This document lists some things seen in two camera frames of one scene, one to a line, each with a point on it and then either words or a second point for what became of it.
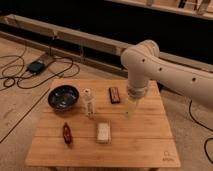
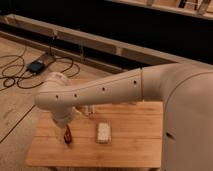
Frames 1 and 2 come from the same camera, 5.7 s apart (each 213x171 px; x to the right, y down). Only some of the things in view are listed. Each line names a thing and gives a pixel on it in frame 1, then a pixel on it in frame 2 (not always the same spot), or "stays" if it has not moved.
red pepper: (67, 134) stays
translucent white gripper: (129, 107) -> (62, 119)
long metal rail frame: (79, 47) stays
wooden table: (86, 122) stays
